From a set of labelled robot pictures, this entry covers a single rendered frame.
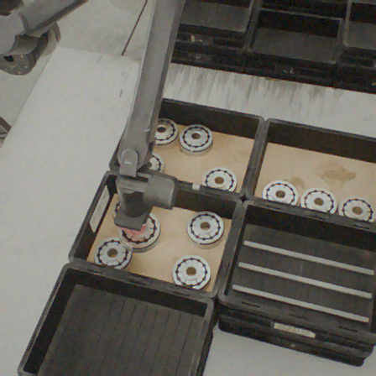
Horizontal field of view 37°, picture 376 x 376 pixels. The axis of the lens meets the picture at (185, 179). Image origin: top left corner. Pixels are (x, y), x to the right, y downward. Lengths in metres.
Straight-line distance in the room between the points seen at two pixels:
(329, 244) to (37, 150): 1.03
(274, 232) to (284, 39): 1.37
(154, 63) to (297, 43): 1.70
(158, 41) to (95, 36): 2.32
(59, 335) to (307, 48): 1.79
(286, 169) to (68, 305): 0.74
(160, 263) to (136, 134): 0.51
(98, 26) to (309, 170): 2.07
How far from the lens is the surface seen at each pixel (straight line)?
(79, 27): 3.54
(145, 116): 1.16
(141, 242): 1.36
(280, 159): 1.76
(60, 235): 1.82
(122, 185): 1.20
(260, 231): 1.62
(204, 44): 2.60
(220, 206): 1.58
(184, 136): 1.77
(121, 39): 3.41
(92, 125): 2.05
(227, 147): 1.78
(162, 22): 1.14
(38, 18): 1.23
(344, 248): 1.63
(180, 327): 1.50
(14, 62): 1.71
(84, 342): 1.52
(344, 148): 1.76
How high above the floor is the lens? 2.24
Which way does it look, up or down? 55 degrees down
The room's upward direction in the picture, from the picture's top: 5 degrees counter-clockwise
